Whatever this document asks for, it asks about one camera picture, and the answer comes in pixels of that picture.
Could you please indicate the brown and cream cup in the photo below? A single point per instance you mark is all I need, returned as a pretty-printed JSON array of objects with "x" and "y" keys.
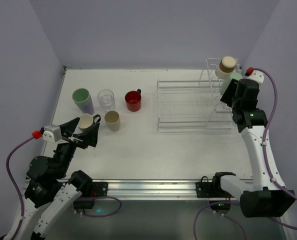
[{"x": 226, "y": 67}]

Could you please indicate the red mug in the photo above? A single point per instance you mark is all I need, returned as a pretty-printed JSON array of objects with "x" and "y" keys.
[{"x": 133, "y": 100}]

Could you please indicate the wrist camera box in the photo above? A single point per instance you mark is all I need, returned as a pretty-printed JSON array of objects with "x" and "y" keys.
[
  {"x": 52, "y": 134},
  {"x": 255, "y": 75}
]

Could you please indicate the left black controller box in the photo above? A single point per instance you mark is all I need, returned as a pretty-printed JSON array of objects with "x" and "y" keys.
[{"x": 83, "y": 205}]

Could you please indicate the white wire dish rack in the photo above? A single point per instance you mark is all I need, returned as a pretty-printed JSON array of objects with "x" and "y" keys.
[{"x": 192, "y": 104}]

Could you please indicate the tall light green cup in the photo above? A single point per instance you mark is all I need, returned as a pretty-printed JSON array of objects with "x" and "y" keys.
[{"x": 225, "y": 84}]

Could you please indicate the lavender cup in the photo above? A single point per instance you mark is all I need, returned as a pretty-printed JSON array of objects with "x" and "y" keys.
[{"x": 87, "y": 107}]

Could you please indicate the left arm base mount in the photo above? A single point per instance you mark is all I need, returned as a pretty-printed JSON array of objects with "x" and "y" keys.
[{"x": 99, "y": 189}]

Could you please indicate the right black controller box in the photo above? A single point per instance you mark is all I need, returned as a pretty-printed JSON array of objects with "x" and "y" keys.
[{"x": 217, "y": 206}]

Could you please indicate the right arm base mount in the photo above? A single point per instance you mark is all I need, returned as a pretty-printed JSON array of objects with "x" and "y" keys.
[{"x": 206, "y": 188}]

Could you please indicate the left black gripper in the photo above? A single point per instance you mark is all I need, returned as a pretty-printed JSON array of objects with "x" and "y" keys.
[{"x": 76, "y": 140}]

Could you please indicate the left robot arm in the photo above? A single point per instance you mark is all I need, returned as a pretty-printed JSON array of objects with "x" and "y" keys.
[{"x": 46, "y": 197}]

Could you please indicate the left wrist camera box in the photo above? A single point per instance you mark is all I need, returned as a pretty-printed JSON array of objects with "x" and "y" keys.
[{"x": 52, "y": 134}]

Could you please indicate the black mug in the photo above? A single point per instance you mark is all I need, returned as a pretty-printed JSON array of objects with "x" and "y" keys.
[{"x": 96, "y": 119}]

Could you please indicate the black controller box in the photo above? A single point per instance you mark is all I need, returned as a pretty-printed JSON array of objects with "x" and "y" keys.
[
  {"x": 83, "y": 205},
  {"x": 217, "y": 206}
]

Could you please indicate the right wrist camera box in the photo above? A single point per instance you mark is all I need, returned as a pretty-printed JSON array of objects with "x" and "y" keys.
[{"x": 255, "y": 75}]

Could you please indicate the aluminium mounting rail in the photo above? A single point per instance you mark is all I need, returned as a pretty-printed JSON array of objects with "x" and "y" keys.
[{"x": 151, "y": 190}]

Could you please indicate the beige cup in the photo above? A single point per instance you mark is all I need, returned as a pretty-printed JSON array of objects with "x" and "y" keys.
[{"x": 112, "y": 120}]

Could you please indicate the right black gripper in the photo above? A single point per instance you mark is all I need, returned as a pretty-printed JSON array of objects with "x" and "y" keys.
[{"x": 228, "y": 93}]

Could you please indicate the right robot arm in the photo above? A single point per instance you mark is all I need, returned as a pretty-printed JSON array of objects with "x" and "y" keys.
[{"x": 263, "y": 198}]

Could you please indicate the clear glass front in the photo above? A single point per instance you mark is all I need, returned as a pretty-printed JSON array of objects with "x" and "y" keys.
[{"x": 106, "y": 100}]

